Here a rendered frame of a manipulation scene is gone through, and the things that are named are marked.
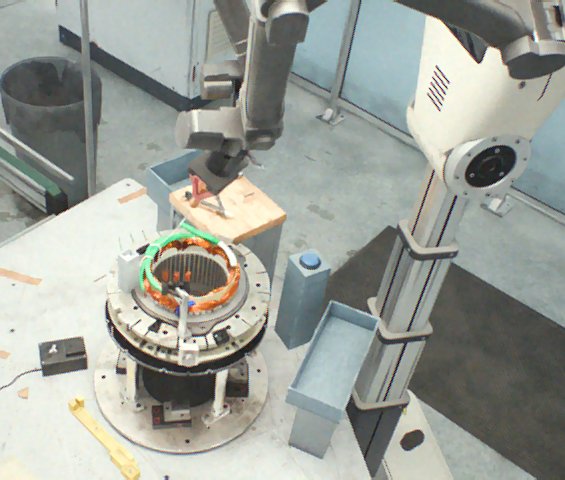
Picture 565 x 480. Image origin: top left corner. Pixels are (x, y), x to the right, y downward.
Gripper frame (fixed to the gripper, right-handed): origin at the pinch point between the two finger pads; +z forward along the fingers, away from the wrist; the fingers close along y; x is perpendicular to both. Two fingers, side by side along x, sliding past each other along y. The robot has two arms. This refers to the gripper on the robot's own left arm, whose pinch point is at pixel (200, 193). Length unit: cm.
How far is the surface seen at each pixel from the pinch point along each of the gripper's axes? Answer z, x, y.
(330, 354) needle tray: 16.9, 38.3, -6.5
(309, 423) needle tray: 29, 45, 1
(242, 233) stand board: 25.3, 8.0, -21.1
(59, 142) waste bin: 134, -77, -84
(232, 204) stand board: 28.2, 1.3, -27.9
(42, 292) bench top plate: 67, -19, 1
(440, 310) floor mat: 112, 79, -136
